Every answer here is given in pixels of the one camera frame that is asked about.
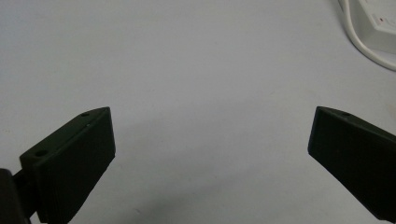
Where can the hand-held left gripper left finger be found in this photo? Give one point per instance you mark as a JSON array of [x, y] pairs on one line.
[[71, 161]]

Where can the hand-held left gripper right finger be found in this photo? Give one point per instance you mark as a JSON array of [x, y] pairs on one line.
[[351, 152]]

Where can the white power strip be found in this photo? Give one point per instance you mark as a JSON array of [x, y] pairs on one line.
[[375, 25]]

